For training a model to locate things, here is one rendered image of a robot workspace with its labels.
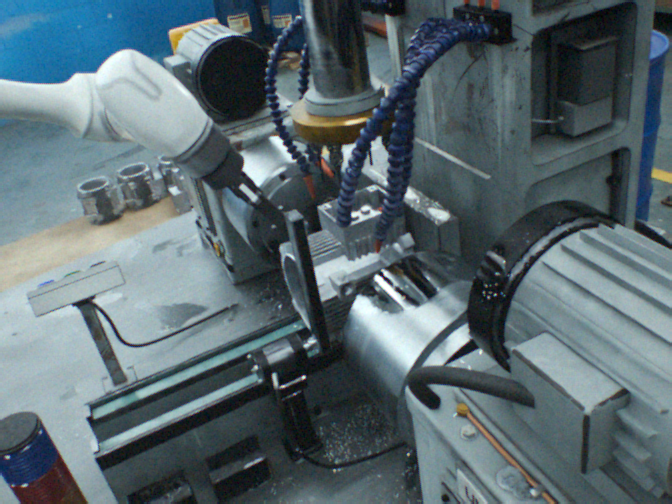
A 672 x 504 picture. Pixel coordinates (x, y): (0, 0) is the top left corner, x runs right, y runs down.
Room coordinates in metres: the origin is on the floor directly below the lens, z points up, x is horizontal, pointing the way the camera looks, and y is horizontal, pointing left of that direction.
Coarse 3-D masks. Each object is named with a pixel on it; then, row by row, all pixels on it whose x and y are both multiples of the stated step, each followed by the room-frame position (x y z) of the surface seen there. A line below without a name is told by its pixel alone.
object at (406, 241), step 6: (408, 234) 0.97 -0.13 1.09; (402, 240) 0.97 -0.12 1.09; (408, 240) 0.97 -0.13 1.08; (282, 246) 1.02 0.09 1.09; (402, 246) 0.96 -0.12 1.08; (408, 246) 0.96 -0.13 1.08; (282, 252) 1.02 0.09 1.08; (318, 270) 0.91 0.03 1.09; (318, 276) 0.91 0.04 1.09; (318, 282) 0.90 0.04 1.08; (324, 282) 0.90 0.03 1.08; (294, 306) 1.02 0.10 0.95; (330, 336) 0.90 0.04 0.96
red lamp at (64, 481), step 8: (56, 464) 0.53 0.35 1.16; (64, 464) 0.54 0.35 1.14; (48, 472) 0.51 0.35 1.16; (56, 472) 0.52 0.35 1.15; (64, 472) 0.53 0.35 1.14; (40, 480) 0.51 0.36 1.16; (48, 480) 0.51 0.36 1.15; (56, 480) 0.52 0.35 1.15; (64, 480) 0.52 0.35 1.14; (16, 488) 0.50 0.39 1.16; (24, 488) 0.50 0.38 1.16; (32, 488) 0.50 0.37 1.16; (40, 488) 0.50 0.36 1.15; (48, 488) 0.51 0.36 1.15; (56, 488) 0.51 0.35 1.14; (64, 488) 0.52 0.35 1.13; (16, 496) 0.51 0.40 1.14; (24, 496) 0.50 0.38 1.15; (32, 496) 0.50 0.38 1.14; (40, 496) 0.50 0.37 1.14; (48, 496) 0.51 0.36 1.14; (56, 496) 0.51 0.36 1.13
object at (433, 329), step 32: (416, 256) 0.79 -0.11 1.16; (448, 256) 0.80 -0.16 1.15; (384, 288) 0.75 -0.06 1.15; (416, 288) 0.72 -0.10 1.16; (448, 288) 0.70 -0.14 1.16; (352, 320) 0.75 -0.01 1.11; (384, 320) 0.70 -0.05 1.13; (416, 320) 0.67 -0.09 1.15; (448, 320) 0.64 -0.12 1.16; (352, 352) 0.72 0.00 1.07; (384, 352) 0.66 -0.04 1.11; (416, 352) 0.62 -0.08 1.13; (448, 352) 0.61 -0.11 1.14; (384, 384) 0.64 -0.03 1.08; (416, 448) 0.61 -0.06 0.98
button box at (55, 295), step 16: (80, 272) 1.08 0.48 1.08; (96, 272) 1.08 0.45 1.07; (112, 272) 1.08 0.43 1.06; (48, 288) 1.05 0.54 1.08; (64, 288) 1.05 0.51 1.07; (80, 288) 1.06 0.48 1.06; (96, 288) 1.06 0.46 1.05; (112, 288) 1.07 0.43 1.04; (32, 304) 1.03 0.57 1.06; (48, 304) 1.03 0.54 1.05; (64, 304) 1.04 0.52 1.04
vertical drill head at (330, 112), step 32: (320, 0) 0.97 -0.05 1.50; (352, 0) 0.98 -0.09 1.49; (320, 32) 0.98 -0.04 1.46; (352, 32) 0.98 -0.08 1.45; (320, 64) 0.98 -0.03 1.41; (352, 64) 0.97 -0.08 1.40; (320, 96) 0.99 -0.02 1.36; (352, 96) 0.97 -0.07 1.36; (384, 96) 0.99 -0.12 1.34; (320, 128) 0.94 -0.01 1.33; (352, 128) 0.93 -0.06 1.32; (384, 128) 0.94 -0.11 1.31; (320, 160) 1.03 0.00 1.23
